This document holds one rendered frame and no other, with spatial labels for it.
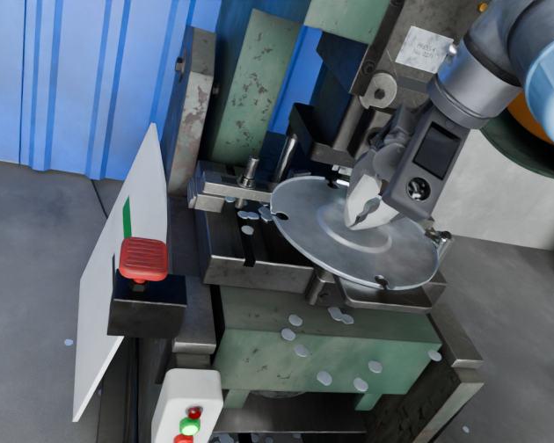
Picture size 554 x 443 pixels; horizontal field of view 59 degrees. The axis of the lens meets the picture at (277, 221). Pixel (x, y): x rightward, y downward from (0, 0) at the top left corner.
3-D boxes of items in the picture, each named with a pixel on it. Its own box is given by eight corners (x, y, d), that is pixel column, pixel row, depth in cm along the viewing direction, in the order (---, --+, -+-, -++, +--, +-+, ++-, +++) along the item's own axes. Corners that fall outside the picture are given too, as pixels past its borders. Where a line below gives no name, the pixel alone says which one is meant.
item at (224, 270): (433, 307, 93) (449, 284, 90) (201, 284, 78) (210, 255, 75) (378, 215, 117) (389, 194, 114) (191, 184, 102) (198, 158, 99)
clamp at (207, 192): (280, 221, 89) (298, 174, 84) (188, 207, 84) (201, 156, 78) (273, 203, 94) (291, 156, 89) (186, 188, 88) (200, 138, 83)
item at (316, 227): (395, 193, 97) (397, 190, 96) (468, 299, 74) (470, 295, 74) (256, 167, 87) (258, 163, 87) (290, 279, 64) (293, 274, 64)
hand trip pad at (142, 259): (158, 316, 65) (169, 274, 61) (111, 313, 63) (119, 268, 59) (158, 279, 70) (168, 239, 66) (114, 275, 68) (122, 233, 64)
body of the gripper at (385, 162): (424, 168, 61) (494, 94, 53) (416, 209, 55) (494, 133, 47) (373, 134, 61) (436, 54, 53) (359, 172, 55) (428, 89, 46)
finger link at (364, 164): (372, 201, 60) (416, 153, 54) (369, 210, 59) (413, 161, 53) (339, 181, 60) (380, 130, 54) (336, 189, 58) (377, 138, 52)
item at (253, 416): (366, 433, 107) (367, 432, 107) (167, 433, 93) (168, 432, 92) (317, 295, 140) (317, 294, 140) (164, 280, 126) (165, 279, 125)
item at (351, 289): (396, 367, 76) (437, 306, 69) (314, 363, 72) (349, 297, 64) (346, 261, 96) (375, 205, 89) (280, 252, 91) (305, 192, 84)
